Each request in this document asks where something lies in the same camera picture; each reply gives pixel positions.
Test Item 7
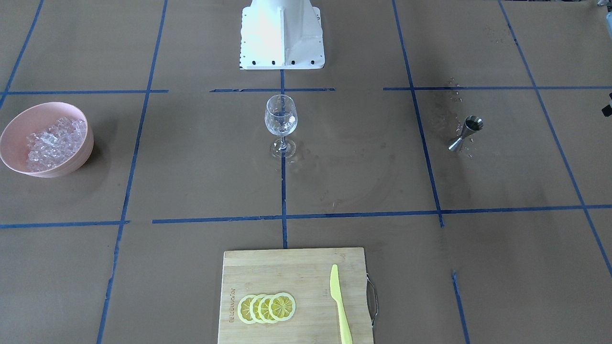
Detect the steel cocktail jigger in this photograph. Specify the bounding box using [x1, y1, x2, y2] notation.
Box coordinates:
[448, 116, 484, 152]

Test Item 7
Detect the clear wine glass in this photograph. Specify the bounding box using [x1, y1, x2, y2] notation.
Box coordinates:
[264, 94, 298, 159]

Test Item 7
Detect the pile of clear ice cubes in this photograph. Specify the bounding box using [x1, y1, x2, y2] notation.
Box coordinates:
[26, 116, 87, 172]

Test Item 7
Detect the bamboo cutting board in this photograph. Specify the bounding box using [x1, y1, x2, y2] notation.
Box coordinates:
[217, 247, 374, 344]

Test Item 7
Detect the yellow plastic knife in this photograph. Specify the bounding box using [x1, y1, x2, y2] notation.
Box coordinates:
[329, 264, 353, 344]

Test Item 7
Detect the lemon slice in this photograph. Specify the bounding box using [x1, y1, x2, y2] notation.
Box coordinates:
[249, 294, 267, 323]
[257, 295, 277, 324]
[268, 292, 296, 322]
[238, 294, 256, 324]

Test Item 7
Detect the pink bowl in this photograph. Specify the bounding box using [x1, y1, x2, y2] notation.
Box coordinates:
[1, 102, 94, 178]

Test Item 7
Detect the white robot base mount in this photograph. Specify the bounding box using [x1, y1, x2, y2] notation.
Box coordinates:
[239, 0, 326, 70]

